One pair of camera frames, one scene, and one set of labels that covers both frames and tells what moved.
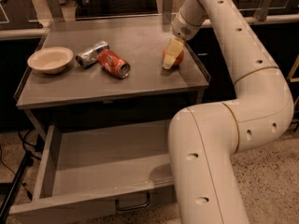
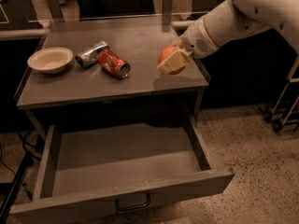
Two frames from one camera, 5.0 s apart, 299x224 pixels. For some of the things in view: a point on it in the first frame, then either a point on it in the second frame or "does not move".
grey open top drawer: [103, 172] does not move
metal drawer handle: [133, 207] does not move
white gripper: [183, 28] to [196, 41]
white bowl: [51, 60] does not move
